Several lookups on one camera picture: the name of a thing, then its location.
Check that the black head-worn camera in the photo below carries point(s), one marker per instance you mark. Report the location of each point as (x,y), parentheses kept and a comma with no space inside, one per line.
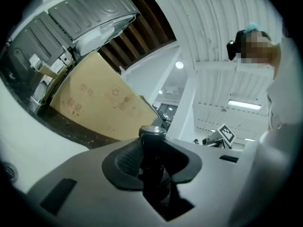
(231,48)

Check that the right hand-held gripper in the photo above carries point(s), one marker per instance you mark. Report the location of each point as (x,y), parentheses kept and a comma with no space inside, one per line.
(225,136)

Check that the blue hair accessory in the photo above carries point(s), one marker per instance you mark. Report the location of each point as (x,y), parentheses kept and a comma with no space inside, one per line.
(252,27)

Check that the large cardboard box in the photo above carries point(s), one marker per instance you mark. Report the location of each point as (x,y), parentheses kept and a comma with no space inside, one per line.
(101,103)

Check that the rectangular ceiling light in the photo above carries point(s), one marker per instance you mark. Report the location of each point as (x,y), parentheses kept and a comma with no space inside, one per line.
(245,104)

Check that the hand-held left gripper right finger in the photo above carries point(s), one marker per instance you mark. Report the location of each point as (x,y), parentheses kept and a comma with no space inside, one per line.
(213,174)

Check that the person's head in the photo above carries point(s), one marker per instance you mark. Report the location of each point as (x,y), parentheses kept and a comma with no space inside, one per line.
(258,48)

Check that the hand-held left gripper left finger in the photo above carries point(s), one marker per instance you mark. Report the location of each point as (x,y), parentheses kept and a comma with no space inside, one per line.
(90,178)

